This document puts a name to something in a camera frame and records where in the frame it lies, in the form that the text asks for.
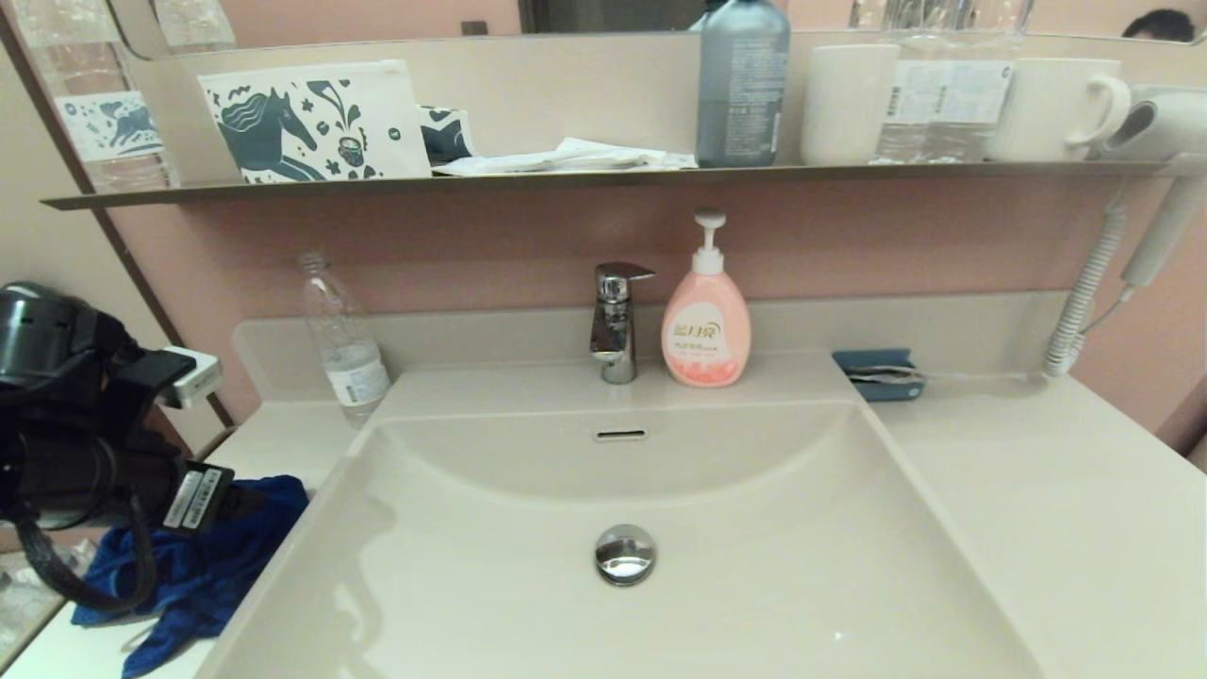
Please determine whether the chrome drain stopper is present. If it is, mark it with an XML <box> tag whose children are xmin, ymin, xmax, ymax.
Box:
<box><xmin>594</xmin><ymin>523</ymin><xmax>658</xmax><ymax>588</ymax></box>

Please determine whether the white handleless cup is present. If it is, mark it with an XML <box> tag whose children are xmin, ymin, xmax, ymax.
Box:
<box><xmin>801</xmin><ymin>43</ymin><xmax>901</xmax><ymax>167</ymax></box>

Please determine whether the white hair dryer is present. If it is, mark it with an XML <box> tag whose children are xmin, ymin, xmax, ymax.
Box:
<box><xmin>1099</xmin><ymin>85</ymin><xmax>1207</xmax><ymax>290</ymax></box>

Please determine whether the teal soap tray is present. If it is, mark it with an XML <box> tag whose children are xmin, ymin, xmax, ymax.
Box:
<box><xmin>833</xmin><ymin>349</ymin><xmax>927</xmax><ymax>404</ymax></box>

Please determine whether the small dark patterned pouch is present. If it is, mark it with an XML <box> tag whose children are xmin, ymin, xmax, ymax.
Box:
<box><xmin>419</xmin><ymin>106</ymin><xmax>476</xmax><ymax>167</ymax></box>

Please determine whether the white mug with handle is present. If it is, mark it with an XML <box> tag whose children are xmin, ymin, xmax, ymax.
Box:
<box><xmin>985</xmin><ymin>58</ymin><xmax>1132</xmax><ymax>163</ymax></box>

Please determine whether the white crumpled towel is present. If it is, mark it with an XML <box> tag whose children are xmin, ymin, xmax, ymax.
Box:
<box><xmin>432</xmin><ymin>138</ymin><xmax>699</xmax><ymax>177</ymax></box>

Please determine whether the white coiled dryer cord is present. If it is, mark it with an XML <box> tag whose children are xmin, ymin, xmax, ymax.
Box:
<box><xmin>1042</xmin><ymin>206</ymin><xmax>1134</xmax><ymax>379</ymax></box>

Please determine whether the white ceramic sink basin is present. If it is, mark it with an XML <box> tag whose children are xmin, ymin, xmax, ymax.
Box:
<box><xmin>193</xmin><ymin>358</ymin><xmax>1046</xmax><ymax>679</ymax></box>

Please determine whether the pink soap pump bottle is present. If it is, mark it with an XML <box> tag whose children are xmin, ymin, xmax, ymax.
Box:
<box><xmin>660</xmin><ymin>209</ymin><xmax>752</xmax><ymax>389</ymax></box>

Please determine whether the wall mirror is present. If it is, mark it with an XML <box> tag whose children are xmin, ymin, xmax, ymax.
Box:
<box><xmin>107</xmin><ymin>0</ymin><xmax>1207</xmax><ymax>62</ymax></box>

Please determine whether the labelled clear water bottle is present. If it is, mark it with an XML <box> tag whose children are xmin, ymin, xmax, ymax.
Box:
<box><xmin>941</xmin><ymin>0</ymin><xmax>1019</xmax><ymax>163</ymax></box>
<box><xmin>874</xmin><ymin>0</ymin><xmax>947</xmax><ymax>164</ymax></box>

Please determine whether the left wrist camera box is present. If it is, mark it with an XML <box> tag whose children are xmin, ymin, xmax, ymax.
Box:
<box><xmin>156</xmin><ymin>346</ymin><xmax>224</xmax><ymax>410</ymax></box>

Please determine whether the horse label clear bottle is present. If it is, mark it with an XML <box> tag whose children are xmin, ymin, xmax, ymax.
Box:
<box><xmin>11</xmin><ymin>0</ymin><xmax>180</xmax><ymax>195</ymax></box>

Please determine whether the white horse print pouch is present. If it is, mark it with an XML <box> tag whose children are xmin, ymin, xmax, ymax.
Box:
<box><xmin>197</xmin><ymin>59</ymin><xmax>434</xmax><ymax>185</ymax></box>

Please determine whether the metal wall shelf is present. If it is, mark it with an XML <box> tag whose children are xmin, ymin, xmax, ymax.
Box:
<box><xmin>40</xmin><ymin>158</ymin><xmax>1207</xmax><ymax>211</ymax></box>

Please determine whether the grey lotion bottle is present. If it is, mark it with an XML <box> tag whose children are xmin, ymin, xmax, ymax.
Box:
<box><xmin>696</xmin><ymin>0</ymin><xmax>792</xmax><ymax>169</ymax></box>

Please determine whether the clear plastic water bottle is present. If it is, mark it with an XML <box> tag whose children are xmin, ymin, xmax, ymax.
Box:
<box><xmin>298</xmin><ymin>251</ymin><xmax>392</xmax><ymax>425</ymax></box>

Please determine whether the chrome faucet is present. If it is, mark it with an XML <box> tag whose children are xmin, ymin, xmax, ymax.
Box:
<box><xmin>589</xmin><ymin>262</ymin><xmax>656</xmax><ymax>385</ymax></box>

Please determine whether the dark blue towel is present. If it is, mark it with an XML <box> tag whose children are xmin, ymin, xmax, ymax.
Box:
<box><xmin>71</xmin><ymin>474</ymin><xmax>311</xmax><ymax>679</ymax></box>

